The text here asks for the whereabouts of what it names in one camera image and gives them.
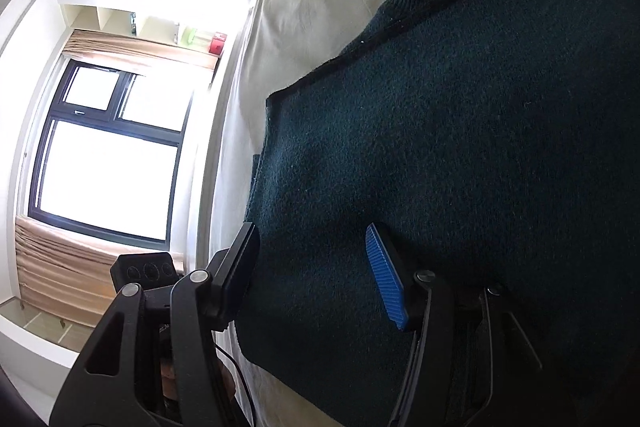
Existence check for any beige curtain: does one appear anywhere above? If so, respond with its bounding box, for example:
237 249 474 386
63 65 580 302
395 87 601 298
62 28 221 72
14 216 173 328

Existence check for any black framed window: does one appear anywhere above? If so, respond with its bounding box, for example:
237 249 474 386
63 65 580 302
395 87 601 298
27 59 196 244

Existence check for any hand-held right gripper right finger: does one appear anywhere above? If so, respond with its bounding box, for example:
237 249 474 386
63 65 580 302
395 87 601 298
365 222 546 427

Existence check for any black cable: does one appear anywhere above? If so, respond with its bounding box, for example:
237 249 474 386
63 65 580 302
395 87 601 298
215 346 257 427

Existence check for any dark green knit sweater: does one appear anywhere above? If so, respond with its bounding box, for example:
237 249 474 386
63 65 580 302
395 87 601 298
235 0 640 427

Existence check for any green bottle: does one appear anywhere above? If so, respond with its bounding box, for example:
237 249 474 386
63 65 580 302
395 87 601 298
181 24 211 50

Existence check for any bed with beige sheet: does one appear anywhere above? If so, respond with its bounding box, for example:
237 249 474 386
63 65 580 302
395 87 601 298
200 0 491 427

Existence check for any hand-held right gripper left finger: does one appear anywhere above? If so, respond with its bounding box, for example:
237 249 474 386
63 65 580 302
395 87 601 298
50 222 261 427

